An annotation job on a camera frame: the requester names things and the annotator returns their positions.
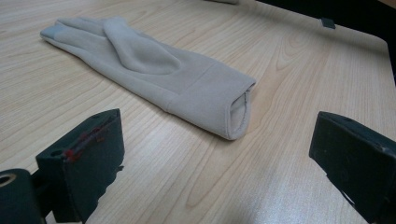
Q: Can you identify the plain beige knit glove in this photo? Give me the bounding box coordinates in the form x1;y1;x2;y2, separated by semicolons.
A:
39;16;257;141

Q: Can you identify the small dark table clip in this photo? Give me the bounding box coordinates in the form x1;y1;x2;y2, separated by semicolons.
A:
319;17;337;30

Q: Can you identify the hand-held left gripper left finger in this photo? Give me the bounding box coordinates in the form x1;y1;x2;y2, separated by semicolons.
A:
35;107;126;224

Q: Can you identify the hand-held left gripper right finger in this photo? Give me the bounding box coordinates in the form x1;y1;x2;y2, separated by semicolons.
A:
308;110;396;224

